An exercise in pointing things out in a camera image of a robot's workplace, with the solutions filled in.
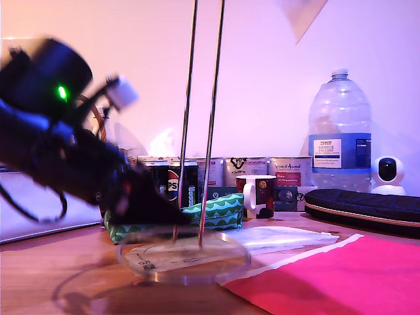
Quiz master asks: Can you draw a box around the wicker basket with handle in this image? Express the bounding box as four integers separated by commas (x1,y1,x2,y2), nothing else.
78,94,110,148

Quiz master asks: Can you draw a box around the green wave pattern pouch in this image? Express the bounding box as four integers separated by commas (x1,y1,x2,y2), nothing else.
104,192,245,245

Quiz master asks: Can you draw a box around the dark box round emblem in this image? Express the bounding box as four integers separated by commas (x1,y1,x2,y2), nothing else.
274,186,299,211

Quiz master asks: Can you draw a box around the small white box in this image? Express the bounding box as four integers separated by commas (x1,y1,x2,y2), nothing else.
297,185,319,211

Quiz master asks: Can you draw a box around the small white round camera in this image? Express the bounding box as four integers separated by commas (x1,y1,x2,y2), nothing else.
370,156,407,197

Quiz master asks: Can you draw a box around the pink padded envelope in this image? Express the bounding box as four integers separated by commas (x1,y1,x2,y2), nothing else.
222,233,420,315

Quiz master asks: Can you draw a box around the dark quilted zip case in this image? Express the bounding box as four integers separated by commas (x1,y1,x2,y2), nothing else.
304,188,420,239

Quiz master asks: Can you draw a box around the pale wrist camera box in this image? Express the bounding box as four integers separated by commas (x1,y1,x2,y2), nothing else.
77,74,140,132

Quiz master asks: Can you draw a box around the metallic paper towel stand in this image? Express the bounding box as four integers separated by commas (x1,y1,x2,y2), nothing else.
116,0,253,285

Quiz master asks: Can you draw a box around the white crumpled tissue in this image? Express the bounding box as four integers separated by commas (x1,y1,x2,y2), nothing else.
149,127,187,158

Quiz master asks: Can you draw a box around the large clear water bottle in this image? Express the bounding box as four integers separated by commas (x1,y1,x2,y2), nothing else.
308,68,373,194

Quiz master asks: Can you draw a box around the black Pepsi can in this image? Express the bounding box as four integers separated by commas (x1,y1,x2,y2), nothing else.
144,159,171,201
167,160,200,210

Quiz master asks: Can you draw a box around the beige cardboard box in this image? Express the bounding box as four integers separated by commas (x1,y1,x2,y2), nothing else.
117,146,142,158

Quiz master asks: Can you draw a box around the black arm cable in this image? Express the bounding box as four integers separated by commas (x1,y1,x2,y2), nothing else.
0,182,68,224

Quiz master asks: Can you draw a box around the white Lancome cosmetic case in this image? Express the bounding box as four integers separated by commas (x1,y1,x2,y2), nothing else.
0,165,103,245

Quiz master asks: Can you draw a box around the pale printed carton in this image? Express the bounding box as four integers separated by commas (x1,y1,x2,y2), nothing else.
137,156,181,164

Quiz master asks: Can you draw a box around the clear plastic mailing bag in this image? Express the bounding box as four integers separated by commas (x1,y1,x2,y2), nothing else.
126,226,341,274

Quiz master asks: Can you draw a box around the white and dark red mug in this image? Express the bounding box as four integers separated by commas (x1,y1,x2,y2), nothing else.
235,175,277,220

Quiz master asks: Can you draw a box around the dark box with pin icon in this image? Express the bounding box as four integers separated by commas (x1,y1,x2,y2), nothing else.
199,186,238,201

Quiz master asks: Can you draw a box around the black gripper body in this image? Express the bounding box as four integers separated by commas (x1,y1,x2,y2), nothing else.
32,123,133,215

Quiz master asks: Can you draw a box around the silver pouch black logo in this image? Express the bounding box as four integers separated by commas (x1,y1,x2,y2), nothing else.
224,156,268,188

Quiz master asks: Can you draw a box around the white paper towel roll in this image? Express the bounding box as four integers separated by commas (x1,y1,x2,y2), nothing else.
283,0,329,46

